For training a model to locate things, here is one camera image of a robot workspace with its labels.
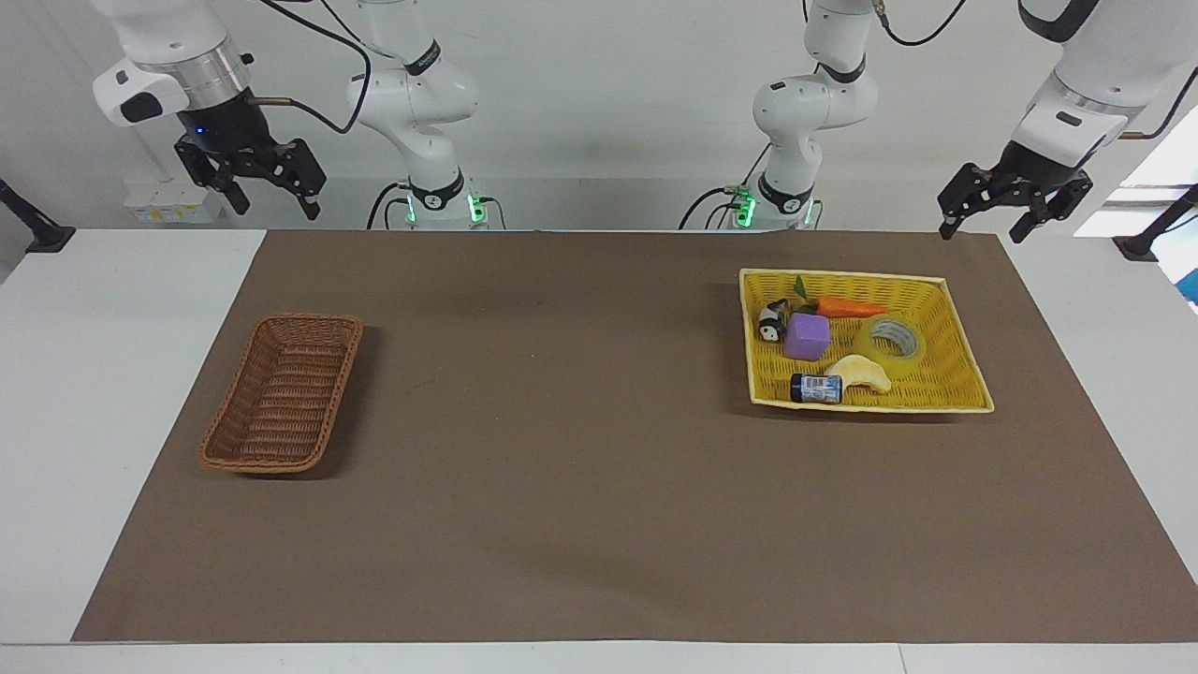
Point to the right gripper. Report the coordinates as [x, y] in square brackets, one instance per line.
[225, 126]

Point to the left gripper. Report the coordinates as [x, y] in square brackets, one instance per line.
[1039, 173]

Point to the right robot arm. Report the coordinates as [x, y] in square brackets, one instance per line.
[416, 94]

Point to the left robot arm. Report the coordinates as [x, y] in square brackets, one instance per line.
[810, 103]

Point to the clear tape roll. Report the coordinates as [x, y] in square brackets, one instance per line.
[913, 351]

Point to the yellow woven basket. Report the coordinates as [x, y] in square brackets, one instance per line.
[936, 374]

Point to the brown wicker basket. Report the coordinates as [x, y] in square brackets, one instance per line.
[281, 393]

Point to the black stand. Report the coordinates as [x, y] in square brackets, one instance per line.
[42, 234]
[1146, 239]

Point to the orange toy carrot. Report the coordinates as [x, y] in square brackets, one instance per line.
[847, 307]

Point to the pale yellow toy banana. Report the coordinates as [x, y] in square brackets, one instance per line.
[866, 372]

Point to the purple cube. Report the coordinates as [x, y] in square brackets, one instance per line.
[807, 337]

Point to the small panda figure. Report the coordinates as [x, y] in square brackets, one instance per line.
[771, 323]

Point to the small dark bottle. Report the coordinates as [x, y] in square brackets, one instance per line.
[814, 388]

